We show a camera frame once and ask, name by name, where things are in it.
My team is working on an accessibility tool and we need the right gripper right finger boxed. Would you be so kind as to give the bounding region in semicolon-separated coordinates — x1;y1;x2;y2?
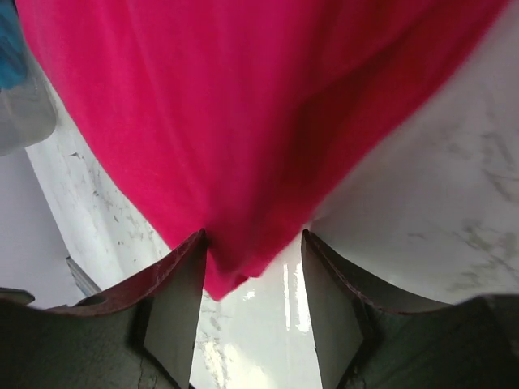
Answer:
301;231;518;388

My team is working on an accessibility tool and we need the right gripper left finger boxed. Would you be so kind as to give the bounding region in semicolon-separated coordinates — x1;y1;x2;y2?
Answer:
1;231;208;388

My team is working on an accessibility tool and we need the red t shirt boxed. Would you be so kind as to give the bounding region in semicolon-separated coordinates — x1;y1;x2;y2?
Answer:
17;1;507;300

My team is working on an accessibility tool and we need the clear plastic bin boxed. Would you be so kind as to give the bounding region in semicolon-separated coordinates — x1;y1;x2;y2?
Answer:
0;0;58;157

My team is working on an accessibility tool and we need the blue t shirt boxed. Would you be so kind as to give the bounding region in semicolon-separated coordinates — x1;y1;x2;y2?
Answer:
1;1;28;89

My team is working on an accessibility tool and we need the left aluminium frame post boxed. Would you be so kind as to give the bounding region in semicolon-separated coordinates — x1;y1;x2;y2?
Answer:
66;256;101;297

